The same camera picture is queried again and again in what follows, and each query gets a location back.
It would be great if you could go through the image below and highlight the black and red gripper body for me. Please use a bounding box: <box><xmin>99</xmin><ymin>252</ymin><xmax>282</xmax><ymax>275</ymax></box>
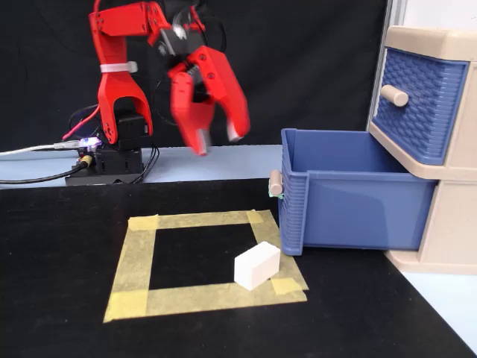
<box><xmin>156</xmin><ymin>25</ymin><xmax>215</xmax><ymax>104</ymax></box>

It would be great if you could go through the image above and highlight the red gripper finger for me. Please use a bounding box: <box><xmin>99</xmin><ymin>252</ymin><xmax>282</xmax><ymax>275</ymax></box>
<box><xmin>168</xmin><ymin>63</ymin><xmax>215</xmax><ymax>157</ymax></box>
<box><xmin>188</xmin><ymin>45</ymin><xmax>251</xmax><ymax>142</ymax></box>

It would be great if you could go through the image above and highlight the white toy brick cube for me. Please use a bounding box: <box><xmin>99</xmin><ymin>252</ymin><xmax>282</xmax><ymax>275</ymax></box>
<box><xmin>233</xmin><ymin>241</ymin><xmax>282</xmax><ymax>292</ymax></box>

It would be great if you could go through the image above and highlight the blue woven-pattern plastic drawer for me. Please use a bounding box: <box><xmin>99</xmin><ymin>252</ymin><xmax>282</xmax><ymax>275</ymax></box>
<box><xmin>367</xmin><ymin>47</ymin><xmax>470</xmax><ymax>166</ymax></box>
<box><xmin>268</xmin><ymin>128</ymin><xmax>437</xmax><ymax>257</ymax></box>

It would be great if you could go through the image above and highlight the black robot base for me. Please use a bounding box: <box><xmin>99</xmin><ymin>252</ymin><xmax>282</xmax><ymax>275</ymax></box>
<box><xmin>64</xmin><ymin>111</ymin><xmax>154</xmax><ymax>186</ymax></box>

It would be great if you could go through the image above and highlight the beige plastic drawer cabinet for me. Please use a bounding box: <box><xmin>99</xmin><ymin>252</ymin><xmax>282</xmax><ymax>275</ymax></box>
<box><xmin>366</xmin><ymin>25</ymin><xmax>477</xmax><ymax>277</ymax></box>

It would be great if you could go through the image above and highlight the white zip tie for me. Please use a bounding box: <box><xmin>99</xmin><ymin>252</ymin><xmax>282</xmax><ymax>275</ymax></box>
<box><xmin>99</xmin><ymin>60</ymin><xmax>139</xmax><ymax>75</ymax></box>

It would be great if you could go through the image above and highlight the black backdrop cloth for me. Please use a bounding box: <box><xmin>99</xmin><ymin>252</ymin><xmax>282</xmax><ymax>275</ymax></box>
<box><xmin>0</xmin><ymin>0</ymin><xmax>391</xmax><ymax>153</ymax></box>

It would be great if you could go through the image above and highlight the yellow masking tape strip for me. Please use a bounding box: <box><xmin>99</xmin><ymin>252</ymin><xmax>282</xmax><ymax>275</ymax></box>
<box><xmin>103</xmin><ymin>277</ymin><xmax>309</xmax><ymax>324</ymax></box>
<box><xmin>127</xmin><ymin>209</ymin><xmax>277</xmax><ymax>231</ymax></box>
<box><xmin>109</xmin><ymin>215</ymin><xmax>159</xmax><ymax>299</ymax></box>
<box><xmin>246</xmin><ymin>209</ymin><xmax>310</xmax><ymax>296</ymax></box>

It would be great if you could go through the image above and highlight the controller board with LED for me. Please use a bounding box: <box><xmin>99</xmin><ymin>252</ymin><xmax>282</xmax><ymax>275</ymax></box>
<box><xmin>75</xmin><ymin>136</ymin><xmax>103</xmax><ymax>154</ymax></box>

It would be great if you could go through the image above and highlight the black rectangular table mat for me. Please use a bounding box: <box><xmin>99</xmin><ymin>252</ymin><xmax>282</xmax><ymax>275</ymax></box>
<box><xmin>0</xmin><ymin>178</ymin><xmax>477</xmax><ymax>358</ymax></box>

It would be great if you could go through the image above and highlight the red wire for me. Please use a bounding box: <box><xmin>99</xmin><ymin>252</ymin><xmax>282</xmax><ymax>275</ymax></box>
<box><xmin>61</xmin><ymin>103</ymin><xmax>102</xmax><ymax>142</ymax></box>

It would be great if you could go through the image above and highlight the silver USB cable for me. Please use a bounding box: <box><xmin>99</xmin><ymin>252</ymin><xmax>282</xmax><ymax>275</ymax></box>
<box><xmin>0</xmin><ymin>140</ymin><xmax>81</xmax><ymax>157</ymax></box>

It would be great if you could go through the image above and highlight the black power cable with ferrite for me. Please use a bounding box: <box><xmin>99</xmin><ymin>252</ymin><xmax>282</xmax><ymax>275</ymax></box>
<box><xmin>0</xmin><ymin>163</ymin><xmax>85</xmax><ymax>185</ymax></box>

